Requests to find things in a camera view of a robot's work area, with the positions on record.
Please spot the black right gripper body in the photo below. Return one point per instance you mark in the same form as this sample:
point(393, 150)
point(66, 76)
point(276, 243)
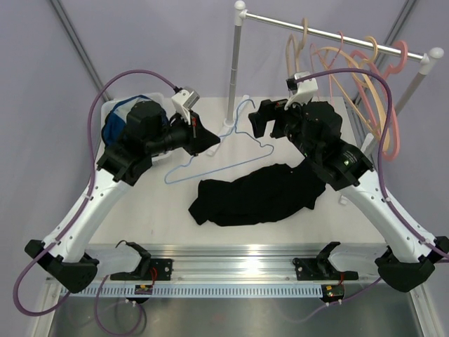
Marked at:
point(288, 123)

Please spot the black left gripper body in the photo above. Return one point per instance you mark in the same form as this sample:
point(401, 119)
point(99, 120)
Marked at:
point(179, 133)

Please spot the blue t-shirt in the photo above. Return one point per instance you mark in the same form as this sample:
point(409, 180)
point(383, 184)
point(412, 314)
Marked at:
point(139, 128)

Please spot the black t-shirt back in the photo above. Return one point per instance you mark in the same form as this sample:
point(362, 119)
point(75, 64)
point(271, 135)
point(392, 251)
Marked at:
point(267, 195)

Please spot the pink wire hanger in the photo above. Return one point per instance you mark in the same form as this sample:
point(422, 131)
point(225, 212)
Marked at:
point(323, 54)

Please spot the beige wooden hanger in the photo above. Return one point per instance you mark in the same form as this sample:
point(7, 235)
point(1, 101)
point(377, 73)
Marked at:
point(293, 50)
point(370, 96)

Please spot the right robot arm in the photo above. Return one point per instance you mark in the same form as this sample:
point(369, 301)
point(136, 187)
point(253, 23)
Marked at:
point(411, 253)

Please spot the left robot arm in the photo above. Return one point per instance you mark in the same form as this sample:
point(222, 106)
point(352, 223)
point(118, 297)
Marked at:
point(64, 253)

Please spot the white plastic basket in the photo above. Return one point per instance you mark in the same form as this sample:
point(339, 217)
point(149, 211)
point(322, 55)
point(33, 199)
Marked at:
point(114, 119)

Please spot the white metal clothes rack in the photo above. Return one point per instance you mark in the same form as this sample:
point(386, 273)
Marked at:
point(398, 49)

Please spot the left small circuit board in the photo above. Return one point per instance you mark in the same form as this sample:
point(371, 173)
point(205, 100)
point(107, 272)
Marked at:
point(144, 290)

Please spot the small circuit board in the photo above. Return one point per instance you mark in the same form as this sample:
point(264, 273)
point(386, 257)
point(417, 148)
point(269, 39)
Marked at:
point(144, 290)
point(332, 293)

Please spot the right small circuit board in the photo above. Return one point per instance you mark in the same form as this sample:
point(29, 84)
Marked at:
point(332, 293)

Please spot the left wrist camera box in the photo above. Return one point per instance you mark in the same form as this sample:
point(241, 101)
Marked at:
point(183, 102)

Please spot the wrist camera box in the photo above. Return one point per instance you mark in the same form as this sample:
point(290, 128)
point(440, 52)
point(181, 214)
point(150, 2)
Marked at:
point(183, 102)
point(300, 92)

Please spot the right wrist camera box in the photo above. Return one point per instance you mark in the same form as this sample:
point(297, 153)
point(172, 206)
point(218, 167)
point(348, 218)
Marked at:
point(300, 92)

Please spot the aluminium rail frame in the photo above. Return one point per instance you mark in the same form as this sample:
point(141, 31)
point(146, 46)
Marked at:
point(228, 264)

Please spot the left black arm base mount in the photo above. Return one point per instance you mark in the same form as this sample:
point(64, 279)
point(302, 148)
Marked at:
point(154, 268)

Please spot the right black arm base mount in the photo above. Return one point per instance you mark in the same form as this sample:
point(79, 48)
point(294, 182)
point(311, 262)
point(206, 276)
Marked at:
point(314, 269)

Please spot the white perforated cable duct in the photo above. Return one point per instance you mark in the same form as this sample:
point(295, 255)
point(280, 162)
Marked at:
point(166, 290)

